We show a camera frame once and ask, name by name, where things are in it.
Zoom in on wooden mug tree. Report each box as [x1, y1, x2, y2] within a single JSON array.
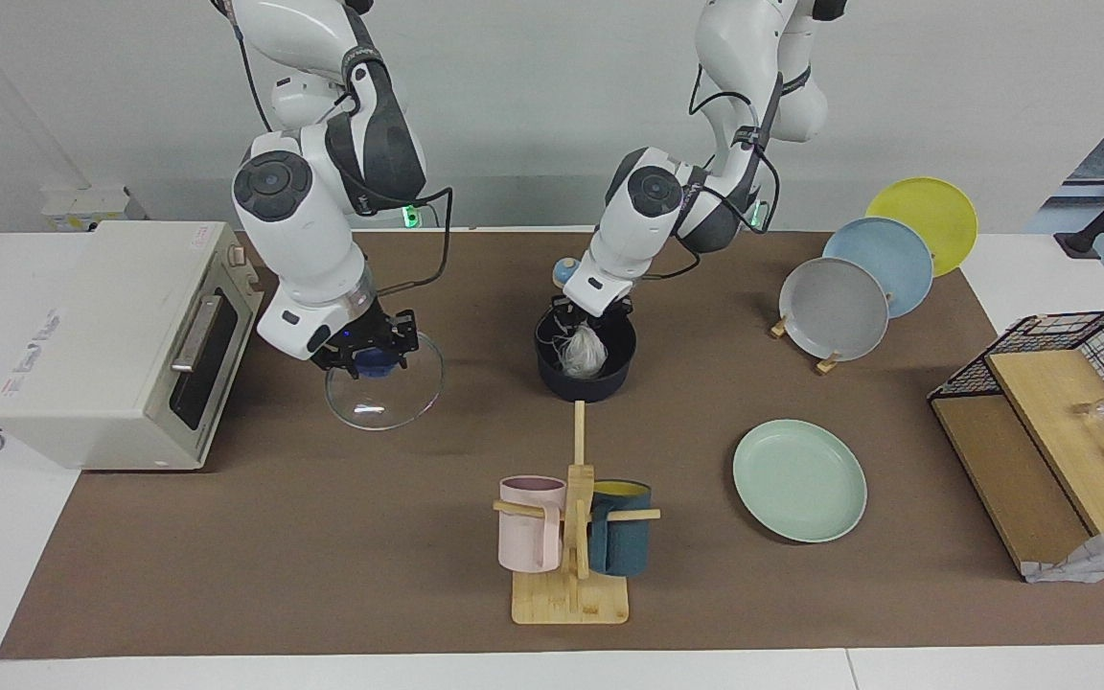
[[493, 401, 661, 626]]

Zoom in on light blue plate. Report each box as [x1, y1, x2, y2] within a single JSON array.
[[822, 217, 934, 319]]

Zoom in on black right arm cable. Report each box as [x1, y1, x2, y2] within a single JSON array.
[[375, 187, 454, 294]]

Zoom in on white toaster oven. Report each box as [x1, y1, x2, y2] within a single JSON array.
[[0, 220, 265, 472]]

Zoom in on dark teal mug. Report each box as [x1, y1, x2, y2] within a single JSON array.
[[588, 479, 654, 577]]

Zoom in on brown wooden board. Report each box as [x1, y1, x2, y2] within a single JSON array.
[[931, 395, 1092, 576]]

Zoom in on wooden plate rack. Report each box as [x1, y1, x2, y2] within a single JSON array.
[[770, 311, 840, 376]]

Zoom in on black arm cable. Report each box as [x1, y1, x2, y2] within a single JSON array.
[[648, 67, 785, 281], [375, 187, 454, 294]]

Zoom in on white power strip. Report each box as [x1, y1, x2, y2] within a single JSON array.
[[42, 186, 147, 233]]

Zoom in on brown table mat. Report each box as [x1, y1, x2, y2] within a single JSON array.
[[0, 230, 1104, 660]]

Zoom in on yellow plate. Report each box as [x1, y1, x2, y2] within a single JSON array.
[[865, 176, 978, 279]]

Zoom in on dark blue pot, blue handle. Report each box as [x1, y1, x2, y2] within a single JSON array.
[[535, 302, 637, 403]]

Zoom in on light wooden board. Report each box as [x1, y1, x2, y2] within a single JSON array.
[[985, 350, 1104, 536]]

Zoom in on white vermicelli bundle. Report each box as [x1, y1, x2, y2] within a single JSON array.
[[557, 323, 609, 377]]

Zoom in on grey plate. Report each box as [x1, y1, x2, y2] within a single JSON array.
[[779, 257, 890, 362]]

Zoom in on pink mug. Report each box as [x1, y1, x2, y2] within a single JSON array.
[[498, 475, 568, 574]]

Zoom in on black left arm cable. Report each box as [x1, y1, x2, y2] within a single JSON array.
[[648, 67, 785, 281]]

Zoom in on green plate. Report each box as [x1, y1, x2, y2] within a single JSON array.
[[732, 419, 868, 544]]

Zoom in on glass lid with blue knob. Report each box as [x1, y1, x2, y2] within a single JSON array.
[[325, 331, 445, 431]]

